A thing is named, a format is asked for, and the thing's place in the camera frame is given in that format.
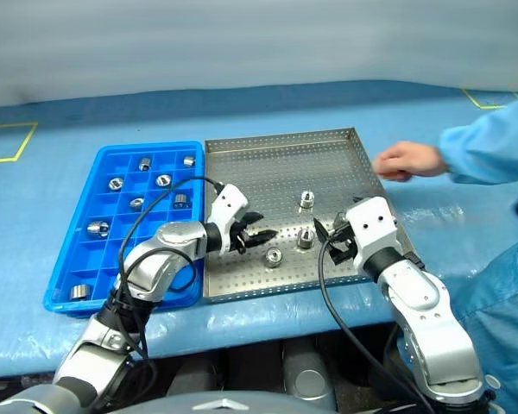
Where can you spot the person's blue sleeved forearm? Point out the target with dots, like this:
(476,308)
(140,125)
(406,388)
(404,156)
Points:
(488,142)

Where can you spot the grey rounded shape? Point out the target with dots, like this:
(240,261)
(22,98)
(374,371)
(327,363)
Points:
(304,375)

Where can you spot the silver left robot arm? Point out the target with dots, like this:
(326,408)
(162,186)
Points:
(172,241)

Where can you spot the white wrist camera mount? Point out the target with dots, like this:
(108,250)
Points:
(369,224)
(229,202)

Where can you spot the blue plastic table cover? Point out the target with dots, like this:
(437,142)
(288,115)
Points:
(259,108)

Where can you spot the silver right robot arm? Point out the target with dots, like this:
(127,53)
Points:
(427,345)

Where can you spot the dark rounded shape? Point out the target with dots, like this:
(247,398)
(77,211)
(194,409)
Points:
(196,379)

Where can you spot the person's blue gown body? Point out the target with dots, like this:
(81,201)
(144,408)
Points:
(500,310)

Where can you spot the perforated steel tray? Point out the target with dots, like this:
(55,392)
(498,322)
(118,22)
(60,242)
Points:
(280,172)

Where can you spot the blue plastic compartment tray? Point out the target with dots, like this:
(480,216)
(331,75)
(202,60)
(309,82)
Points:
(108,254)

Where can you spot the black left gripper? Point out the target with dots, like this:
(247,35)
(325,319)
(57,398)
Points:
(236,237)

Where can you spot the large silver metal roller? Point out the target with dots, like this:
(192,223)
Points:
(98,228)

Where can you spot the person's bare hand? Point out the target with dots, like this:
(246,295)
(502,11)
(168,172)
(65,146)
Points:
(408,160)

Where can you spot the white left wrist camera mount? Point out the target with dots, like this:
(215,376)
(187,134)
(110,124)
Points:
(229,202)

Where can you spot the grey robot torso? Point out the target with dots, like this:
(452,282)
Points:
(224,404)

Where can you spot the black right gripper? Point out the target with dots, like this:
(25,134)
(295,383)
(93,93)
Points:
(341,246)

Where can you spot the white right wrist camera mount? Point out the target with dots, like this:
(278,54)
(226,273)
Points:
(369,224)

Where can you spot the yellow tape square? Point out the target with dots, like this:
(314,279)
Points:
(472,98)
(26,140)

